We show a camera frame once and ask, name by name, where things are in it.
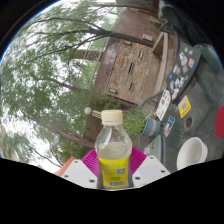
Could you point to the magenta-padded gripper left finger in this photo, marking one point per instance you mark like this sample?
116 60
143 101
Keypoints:
80 173

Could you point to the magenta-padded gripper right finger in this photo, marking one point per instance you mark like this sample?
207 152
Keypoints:
151 170

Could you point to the clear bottle with yellow label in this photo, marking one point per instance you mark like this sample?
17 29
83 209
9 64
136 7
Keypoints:
113 156

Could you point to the grey laptop with stickers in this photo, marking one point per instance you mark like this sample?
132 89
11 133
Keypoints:
155 145

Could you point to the green plant in blue pot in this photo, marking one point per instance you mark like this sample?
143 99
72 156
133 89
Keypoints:
150 127

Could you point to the blue card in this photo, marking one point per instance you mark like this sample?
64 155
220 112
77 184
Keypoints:
169 126

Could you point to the brown round coaster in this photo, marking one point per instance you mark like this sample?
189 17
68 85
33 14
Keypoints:
188 123

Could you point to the white sticker sheet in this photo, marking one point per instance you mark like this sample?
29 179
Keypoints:
163 105

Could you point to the grey wicker armchair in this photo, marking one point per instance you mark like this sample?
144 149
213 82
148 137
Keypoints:
150 103

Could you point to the yellow card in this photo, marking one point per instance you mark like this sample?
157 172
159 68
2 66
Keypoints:
184 106

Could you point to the flat round red coaster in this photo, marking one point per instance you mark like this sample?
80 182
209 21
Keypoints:
220 121

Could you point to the black laptop with stickers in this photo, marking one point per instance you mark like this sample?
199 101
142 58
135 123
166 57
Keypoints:
183 71

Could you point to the forked dark tree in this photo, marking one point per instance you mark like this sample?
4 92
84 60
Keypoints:
133 38

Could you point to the wooden lamp post with globe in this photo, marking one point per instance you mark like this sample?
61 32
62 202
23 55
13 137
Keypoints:
88 111

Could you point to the black wall lamp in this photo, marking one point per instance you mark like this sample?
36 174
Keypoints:
112 90
148 37

